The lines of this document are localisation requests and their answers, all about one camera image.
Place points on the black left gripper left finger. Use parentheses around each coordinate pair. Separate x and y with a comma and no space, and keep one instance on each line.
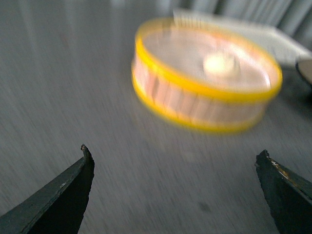
(56,208)

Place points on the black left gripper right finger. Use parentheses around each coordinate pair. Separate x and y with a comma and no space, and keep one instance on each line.
(288,195)

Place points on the beige plate with black rim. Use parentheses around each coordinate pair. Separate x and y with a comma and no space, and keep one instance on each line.
(304,68)

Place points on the white steamed bun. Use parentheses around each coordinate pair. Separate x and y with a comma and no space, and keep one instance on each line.
(219,64)

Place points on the white bear print tray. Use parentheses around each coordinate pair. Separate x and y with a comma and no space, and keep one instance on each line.
(283,48)

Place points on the yellow rimmed bamboo steamer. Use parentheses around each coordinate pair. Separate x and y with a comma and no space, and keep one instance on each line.
(175,96)

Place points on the white steamer liner cloth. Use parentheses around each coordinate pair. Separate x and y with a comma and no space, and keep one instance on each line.
(185,50)

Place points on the grey pleated curtain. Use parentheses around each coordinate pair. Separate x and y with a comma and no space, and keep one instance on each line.
(293,17)

